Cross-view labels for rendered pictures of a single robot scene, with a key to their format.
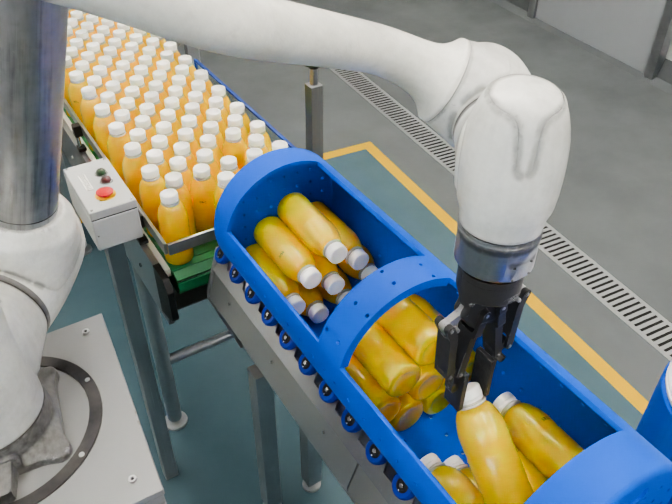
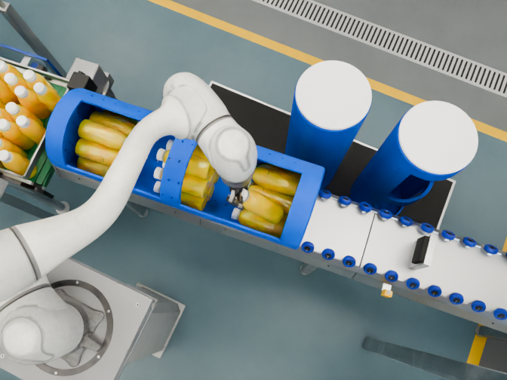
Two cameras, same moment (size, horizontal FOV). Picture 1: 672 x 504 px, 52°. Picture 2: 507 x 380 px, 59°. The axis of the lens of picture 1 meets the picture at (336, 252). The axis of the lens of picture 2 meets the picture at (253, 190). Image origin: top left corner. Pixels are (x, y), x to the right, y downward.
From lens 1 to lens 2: 0.66 m
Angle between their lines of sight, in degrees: 39
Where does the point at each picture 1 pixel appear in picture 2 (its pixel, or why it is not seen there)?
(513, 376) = not seen: hidden behind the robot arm
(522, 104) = (236, 154)
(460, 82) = (189, 126)
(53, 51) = not seen: outside the picture
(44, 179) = not seen: hidden behind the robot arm
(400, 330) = (192, 172)
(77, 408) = (86, 295)
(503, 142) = (235, 167)
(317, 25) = (133, 171)
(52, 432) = (90, 314)
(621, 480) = (311, 198)
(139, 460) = (133, 296)
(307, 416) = (162, 209)
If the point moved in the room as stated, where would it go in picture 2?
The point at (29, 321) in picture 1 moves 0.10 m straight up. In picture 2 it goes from (50, 297) to (33, 296)
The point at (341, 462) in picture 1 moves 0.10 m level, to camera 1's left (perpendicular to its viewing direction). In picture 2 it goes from (192, 219) to (170, 234)
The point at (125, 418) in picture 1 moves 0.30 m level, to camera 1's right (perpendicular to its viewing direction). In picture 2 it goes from (110, 285) to (186, 228)
